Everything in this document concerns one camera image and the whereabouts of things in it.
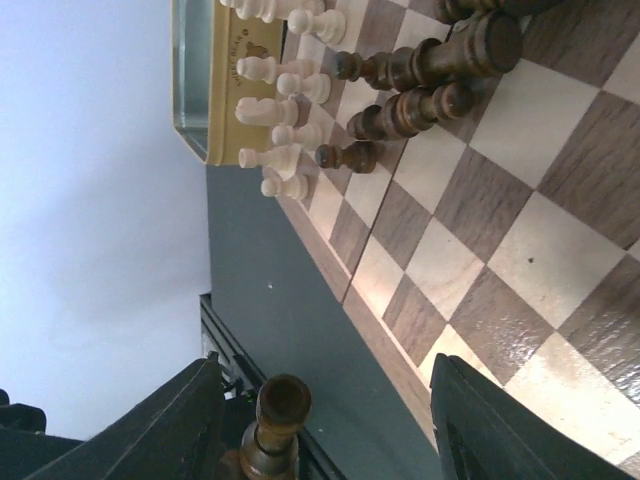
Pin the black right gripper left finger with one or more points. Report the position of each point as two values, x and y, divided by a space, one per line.
173 434

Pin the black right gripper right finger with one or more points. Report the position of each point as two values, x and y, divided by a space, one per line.
483 433

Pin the dark rook chess piece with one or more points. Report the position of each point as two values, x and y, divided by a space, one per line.
269 448

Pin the wooden chess board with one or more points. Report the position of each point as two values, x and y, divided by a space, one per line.
509 238

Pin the white pawn chess piece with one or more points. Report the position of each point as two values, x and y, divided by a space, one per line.
294 187

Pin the dark pawn chess piece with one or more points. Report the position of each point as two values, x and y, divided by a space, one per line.
360 157

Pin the white knight chess piece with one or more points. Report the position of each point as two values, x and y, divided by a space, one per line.
267 112

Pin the dark piece lying large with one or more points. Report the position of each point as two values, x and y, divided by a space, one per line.
491 45

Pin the yellow metal tin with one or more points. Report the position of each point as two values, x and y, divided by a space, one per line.
208 38

